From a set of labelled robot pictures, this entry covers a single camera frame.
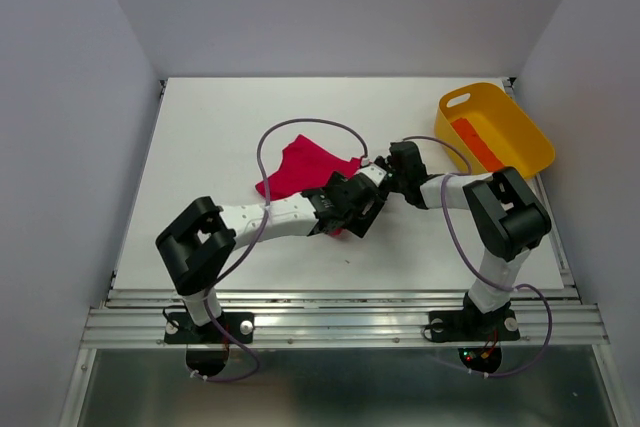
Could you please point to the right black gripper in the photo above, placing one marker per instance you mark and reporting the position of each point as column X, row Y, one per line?
column 388, row 165

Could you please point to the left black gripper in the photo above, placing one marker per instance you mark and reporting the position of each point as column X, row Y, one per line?
column 359, row 222

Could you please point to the red t shirt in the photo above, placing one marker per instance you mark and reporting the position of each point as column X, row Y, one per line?
column 304, row 166

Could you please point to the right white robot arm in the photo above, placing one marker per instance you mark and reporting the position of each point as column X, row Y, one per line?
column 510, row 221

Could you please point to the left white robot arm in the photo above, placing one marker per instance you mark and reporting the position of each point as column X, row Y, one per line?
column 198, row 243

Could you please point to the orange rolled t shirt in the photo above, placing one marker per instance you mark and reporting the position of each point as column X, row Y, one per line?
column 476, row 145

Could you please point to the yellow plastic basket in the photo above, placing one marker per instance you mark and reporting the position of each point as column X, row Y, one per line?
column 507, row 130

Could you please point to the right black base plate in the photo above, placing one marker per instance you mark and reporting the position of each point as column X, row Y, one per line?
column 467, row 326

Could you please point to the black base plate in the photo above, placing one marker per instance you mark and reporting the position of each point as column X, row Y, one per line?
column 180, row 329
column 467, row 326

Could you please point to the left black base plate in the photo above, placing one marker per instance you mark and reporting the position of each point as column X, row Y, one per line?
column 180, row 329

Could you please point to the aluminium rail frame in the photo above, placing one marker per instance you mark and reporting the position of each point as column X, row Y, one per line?
column 337, row 321

